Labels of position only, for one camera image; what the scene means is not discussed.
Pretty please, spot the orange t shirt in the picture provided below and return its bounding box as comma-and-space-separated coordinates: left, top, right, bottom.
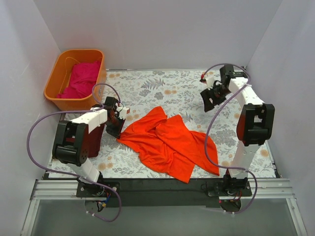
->
117, 106, 220, 183

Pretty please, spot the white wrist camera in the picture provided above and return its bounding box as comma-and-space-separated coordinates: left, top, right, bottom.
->
200, 73, 215, 89
117, 106, 130, 119

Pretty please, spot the folded dark red t shirt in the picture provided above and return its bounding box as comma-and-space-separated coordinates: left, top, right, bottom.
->
52, 119, 104, 160

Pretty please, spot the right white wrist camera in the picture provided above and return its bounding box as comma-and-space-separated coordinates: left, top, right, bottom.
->
200, 73, 215, 89

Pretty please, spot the orange plastic basket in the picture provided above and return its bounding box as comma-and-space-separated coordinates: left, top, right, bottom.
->
44, 49, 106, 111

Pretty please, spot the pink t shirt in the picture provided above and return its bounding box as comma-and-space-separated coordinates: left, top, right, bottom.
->
57, 61, 101, 99

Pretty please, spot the aluminium frame rail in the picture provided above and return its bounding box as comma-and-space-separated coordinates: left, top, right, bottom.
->
21, 178, 307, 236

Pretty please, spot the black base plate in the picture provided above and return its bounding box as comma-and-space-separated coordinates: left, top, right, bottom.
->
75, 177, 253, 208

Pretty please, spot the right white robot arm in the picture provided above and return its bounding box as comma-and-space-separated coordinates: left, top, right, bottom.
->
200, 63, 275, 197

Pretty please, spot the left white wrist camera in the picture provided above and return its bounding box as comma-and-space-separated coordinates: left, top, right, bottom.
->
117, 106, 130, 119

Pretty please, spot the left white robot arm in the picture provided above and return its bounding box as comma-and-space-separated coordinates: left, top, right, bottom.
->
52, 97, 130, 197

